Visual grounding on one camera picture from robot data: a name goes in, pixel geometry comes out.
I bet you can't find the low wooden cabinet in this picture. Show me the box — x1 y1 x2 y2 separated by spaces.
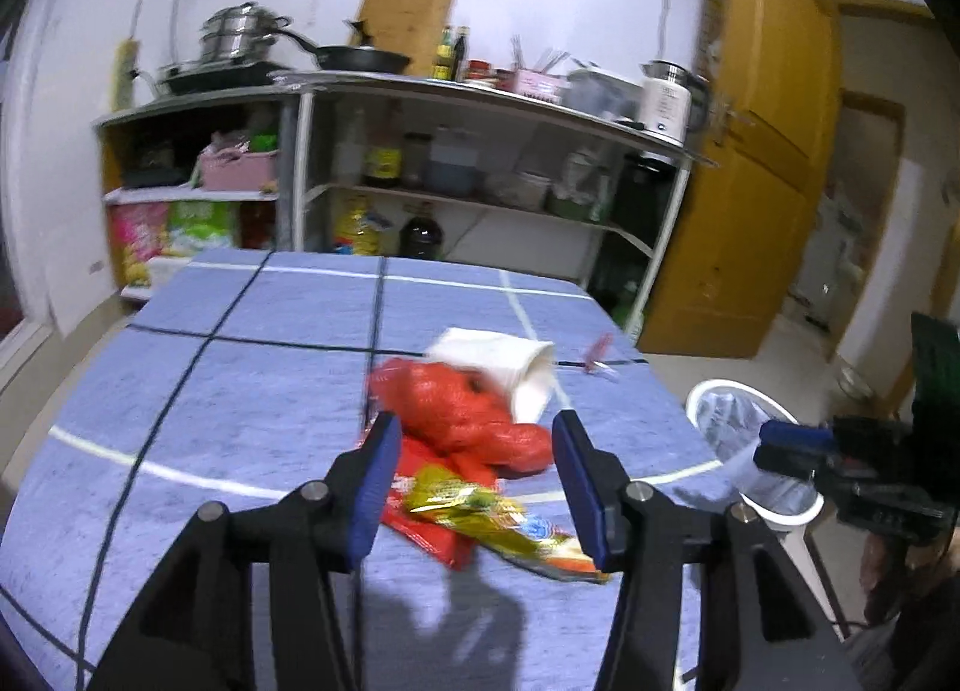
94 98 301 302

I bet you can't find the small pink wrapper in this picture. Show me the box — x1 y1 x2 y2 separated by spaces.
559 334 620 381

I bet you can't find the yellow snack wrapper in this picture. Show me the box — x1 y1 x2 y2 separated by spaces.
401 466 612 583

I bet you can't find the person's right forearm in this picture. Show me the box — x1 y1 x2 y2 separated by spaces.
859 533 938 628

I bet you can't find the white plastic tub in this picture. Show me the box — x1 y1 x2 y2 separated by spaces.
495 169 552 208

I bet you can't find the red snack wrapper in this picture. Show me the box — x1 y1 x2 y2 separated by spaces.
360 428 500 572

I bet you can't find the pink chopstick holder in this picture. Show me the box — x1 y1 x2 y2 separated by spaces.
514 64 571 103

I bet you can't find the white round bin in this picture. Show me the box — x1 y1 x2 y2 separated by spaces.
686 379 826 534

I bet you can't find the steel steamer pot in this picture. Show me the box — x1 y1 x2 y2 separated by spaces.
199 2 292 65

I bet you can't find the bundle of chopsticks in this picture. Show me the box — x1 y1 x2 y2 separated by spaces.
510 34 575 73

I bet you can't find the metal door handle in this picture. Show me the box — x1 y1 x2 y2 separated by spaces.
712 98 751 144

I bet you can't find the white electric kettle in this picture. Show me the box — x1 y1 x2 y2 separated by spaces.
640 59 710 148

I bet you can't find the translucent plastic jug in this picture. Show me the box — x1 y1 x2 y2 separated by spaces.
427 128 481 195

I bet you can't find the large dark liquid bottle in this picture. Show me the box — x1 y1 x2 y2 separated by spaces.
397 203 445 261

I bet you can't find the black induction cooker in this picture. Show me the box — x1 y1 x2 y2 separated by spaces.
157 61 290 95

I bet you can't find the orange mesh bag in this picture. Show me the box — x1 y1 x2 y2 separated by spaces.
367 357 556 478

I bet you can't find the yellow-label sauce bottle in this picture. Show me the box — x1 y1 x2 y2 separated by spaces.
364 109 402 188

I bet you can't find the yellow power strip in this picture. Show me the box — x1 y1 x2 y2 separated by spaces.
112 38 143 114

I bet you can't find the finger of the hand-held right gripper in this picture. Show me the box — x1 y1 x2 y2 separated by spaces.
759 419 838 456
754 445 826 488

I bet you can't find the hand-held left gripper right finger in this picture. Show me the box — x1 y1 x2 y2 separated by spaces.
551 409 863 691

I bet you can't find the clear plastic bottle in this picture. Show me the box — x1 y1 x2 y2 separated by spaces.
334 109 366 186

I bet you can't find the blue checked tablecloth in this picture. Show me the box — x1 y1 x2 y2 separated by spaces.
0 248 740 691

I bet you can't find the yellow cooking oil bottle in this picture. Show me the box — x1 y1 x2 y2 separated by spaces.
334 199 398 257

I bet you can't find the black frying pan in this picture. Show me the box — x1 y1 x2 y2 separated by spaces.
262 26 412 75

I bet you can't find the wooden cutting board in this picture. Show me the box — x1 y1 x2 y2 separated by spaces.
352 0 458 69

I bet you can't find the clear lidded container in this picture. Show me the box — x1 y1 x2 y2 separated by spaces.
566 68 644 122

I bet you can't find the metal kitchen shelf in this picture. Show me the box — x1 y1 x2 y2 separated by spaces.
274 70 717 354

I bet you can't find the green and white bag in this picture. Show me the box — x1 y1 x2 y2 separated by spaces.
551 146 612 223

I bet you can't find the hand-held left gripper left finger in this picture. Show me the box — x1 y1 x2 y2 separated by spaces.
88 409 406 691

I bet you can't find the pink plastic basket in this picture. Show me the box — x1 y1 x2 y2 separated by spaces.
199 143 280 193

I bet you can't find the green sauce bottle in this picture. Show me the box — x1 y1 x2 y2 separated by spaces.
431 25 456 80

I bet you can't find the white paper cup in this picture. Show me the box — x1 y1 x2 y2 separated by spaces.
427 328 557 422

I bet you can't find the white rim trash bin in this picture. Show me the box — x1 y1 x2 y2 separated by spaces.
694 391 818 512

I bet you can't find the yellow wooden door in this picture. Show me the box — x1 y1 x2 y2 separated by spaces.
637 0 841 362

